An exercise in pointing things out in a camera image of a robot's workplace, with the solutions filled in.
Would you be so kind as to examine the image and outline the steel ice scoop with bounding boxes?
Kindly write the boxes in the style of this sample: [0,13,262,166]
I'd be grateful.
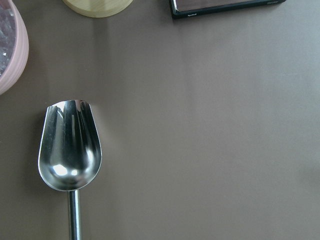
[38,99,102,240]

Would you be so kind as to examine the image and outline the pink bowl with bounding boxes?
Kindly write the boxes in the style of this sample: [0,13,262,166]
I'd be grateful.
[0,0,29,94]

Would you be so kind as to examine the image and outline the clear ice cubes pile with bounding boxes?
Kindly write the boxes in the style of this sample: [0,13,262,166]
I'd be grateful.
[0,0,16,75]

